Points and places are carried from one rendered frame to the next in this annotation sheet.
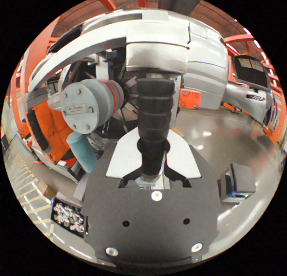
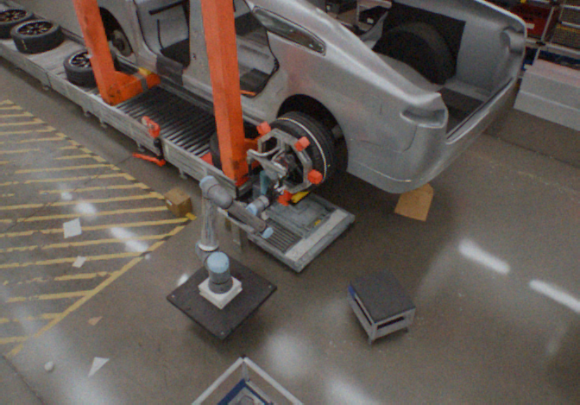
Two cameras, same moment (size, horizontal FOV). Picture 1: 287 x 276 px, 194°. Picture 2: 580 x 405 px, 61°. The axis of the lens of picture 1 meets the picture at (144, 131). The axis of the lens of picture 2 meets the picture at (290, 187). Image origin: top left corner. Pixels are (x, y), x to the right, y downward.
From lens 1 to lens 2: 382 cm
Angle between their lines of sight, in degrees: 33
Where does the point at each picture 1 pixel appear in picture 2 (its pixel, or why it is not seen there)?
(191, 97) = (312, 178)
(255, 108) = not seen: outside the picture
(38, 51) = (235, 106)
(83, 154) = (265, 182)
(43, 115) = (240, 148)
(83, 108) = (272, 173)
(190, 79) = (356, 155)
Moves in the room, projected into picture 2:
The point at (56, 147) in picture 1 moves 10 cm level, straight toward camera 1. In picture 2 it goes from (242, 168) to (246, 174)
